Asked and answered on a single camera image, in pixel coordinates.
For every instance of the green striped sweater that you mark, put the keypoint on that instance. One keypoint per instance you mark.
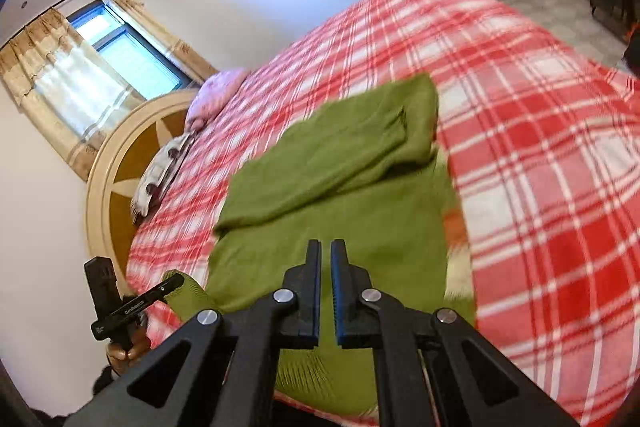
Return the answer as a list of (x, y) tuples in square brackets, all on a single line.
[(325, 187)]

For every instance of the pink pillow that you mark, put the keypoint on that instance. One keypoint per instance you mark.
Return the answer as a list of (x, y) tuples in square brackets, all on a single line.
[(215, 94)]

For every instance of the red plaid blanket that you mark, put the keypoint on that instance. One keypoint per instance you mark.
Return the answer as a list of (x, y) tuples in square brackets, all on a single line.
[(525, 157)]

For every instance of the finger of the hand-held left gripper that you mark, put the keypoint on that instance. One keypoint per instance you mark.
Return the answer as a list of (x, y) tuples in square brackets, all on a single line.
[(167, 283)]

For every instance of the window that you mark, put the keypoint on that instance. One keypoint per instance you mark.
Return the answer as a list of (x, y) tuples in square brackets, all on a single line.
[(130, 52)]

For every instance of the curtain rod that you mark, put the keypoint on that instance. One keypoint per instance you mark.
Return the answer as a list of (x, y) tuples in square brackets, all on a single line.
[(55, 7)]

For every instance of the round wooden headboard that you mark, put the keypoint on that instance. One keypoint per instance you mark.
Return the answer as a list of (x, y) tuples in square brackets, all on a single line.
[(102, 187)]

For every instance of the grey printed pillow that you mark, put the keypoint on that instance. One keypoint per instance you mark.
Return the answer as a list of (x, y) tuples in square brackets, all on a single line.
[(157, 177)]

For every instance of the person's left hand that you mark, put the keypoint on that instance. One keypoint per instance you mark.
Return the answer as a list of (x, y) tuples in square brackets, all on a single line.
[(132, 347)]

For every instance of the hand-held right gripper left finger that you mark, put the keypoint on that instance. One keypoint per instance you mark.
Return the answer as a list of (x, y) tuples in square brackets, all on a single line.
[(315, 297)]

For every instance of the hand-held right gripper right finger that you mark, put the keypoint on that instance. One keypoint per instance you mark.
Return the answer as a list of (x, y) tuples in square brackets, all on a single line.
[(336, 297)]

